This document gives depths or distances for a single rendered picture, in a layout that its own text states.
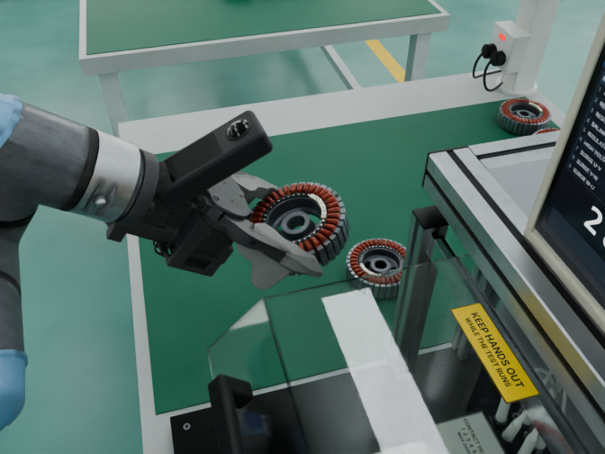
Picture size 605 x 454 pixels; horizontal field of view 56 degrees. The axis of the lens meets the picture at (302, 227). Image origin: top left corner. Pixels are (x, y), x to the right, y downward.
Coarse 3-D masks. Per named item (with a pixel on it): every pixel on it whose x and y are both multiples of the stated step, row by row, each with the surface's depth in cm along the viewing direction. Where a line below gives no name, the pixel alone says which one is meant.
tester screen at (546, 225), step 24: (600, 72) 38; (600, 96) 38; (600, 120) 38; (576, 144) 41; (600, 144) 39; (576, 168) 42; (600, 168) 39; (576, 192) 42; (600, 192) 40; (576, 216) 42; (576, 264) 43; (600, 288) 41
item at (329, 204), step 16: (272, 192) 65; (288, 192) 64; (304, 192) 64; (320, 192) 63; (256, 208) 64; (272, 208) 64; (288, 208) 65; (304, 208) 65; (320, 208) 62; (336, 208) 61; (272, 224) 64; (288, 224) 63; (304, 224) 62; (320, 224) 60; (336, 224) 60; (288, 240) 62; (304, 240) 59; (320, 240) 59; (336, 240) 59; (320, 256) 59
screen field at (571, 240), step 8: (552, 216) 45; (560, 216) 44; (552, 224) 45; (560, 224) 44; (568, 224) 44; (560, 232) 45; (568, 232) 44; (576, 232) 43; (568, 240) 44; (576, 240) 43; (576, 248) 43; (584, 248) 42; (584, 256) 42; (592, 256) 42; (592, 264) 42; (600, 264) 41; (600, 272) 41; (600, 280) 41
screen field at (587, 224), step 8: (592, 208) 41; (584, 216) 42; (592, 216) 41; (600, 216) 40; (584, 224) 42; (592, 224) 41; (600, 224) 40; (592, 232) 41; (600, 232) 40; (600, 240) 40
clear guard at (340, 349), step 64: (256, 320) 50; (320, 320) 49; (384, 320) 49; (448, 320) 49; (512, 320) 49; (256, 384) 47; (320, 384) 44; (384, 384) 44; (448, 384) 44; (256, 448) 44; (320, 448) 40; (384, 448) 40; (448, 448) 40; (512, 448) 40; (576, 448) 40
